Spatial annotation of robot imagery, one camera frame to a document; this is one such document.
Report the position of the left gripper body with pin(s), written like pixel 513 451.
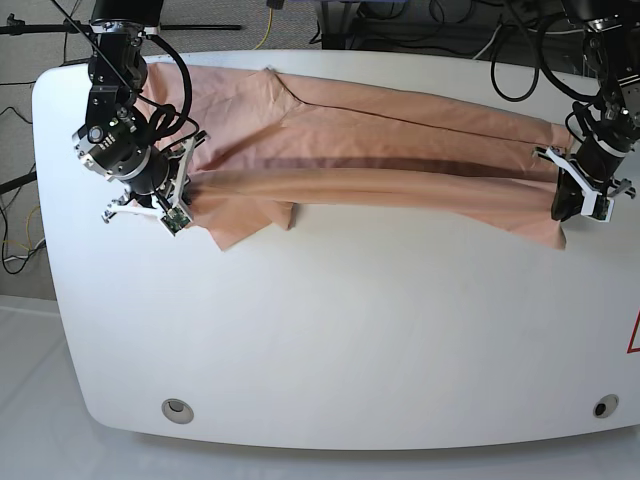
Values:
pixel 593 167

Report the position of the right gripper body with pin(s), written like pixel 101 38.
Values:
pixel 160 185

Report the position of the peach T-shirt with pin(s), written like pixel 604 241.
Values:
pixel 276 142

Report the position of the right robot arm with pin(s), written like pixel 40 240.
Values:
pixel 122 128

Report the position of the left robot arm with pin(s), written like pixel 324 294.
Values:
pixel 608 119

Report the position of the red warning sticker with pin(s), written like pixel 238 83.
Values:
pixel 634 345

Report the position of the right table grommet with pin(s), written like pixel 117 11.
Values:
pixel 606 406

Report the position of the table grommet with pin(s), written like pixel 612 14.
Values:
pixel 606 406
pixel 177 411

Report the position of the left table grommet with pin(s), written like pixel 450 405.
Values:
pixel 177 411

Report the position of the black tripod stand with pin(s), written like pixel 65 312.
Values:
pixel 15 27

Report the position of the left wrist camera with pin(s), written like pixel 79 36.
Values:
pixel 602 209

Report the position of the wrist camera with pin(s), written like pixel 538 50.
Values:
pixel 602 209
pixel 176 219

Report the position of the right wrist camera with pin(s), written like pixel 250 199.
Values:
pixel 176 219

